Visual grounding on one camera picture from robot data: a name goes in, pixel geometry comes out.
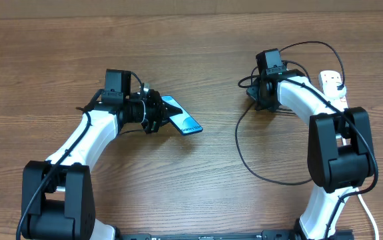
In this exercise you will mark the white charger plug adapter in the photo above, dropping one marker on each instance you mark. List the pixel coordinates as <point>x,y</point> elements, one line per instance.
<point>333,90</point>

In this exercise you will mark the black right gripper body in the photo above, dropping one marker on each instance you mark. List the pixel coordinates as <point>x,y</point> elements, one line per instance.
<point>264,100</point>

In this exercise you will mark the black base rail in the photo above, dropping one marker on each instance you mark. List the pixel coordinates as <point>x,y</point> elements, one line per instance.
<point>211,236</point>

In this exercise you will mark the blue Galaxy smartphone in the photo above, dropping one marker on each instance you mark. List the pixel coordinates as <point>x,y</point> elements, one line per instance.
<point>183,122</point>

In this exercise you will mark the brown cardboard wall panel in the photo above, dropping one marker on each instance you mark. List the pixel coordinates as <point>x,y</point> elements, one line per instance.
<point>30,9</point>

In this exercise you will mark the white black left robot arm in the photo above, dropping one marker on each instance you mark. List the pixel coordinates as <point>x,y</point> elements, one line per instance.
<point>57,194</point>

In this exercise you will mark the white power strip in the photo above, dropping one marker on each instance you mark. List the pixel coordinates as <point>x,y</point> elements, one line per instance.
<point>329,81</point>

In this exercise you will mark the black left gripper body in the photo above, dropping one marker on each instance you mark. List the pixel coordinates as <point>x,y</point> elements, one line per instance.
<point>146,111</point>

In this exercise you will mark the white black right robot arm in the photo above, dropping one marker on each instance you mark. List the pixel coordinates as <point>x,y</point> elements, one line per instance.
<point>340,160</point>

